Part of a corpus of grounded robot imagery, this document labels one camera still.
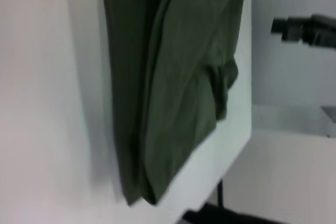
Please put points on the dark green FREE T-shirt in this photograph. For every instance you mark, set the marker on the dark green FREE T-shirt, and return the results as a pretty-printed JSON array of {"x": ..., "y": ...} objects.
[{"x": 170, "y": 90}]

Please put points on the black table leg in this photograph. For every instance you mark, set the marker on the black table leg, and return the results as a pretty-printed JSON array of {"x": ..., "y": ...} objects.
[{"x": 220, "y": 192}]

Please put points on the dark base under table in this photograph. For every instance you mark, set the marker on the dark base under table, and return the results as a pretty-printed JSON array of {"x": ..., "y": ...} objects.
[{"x": 249, "y": 214}]

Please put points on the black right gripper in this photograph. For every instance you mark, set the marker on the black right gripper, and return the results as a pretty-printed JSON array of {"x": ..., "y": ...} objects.
[{"x": 321, "y": 31}]

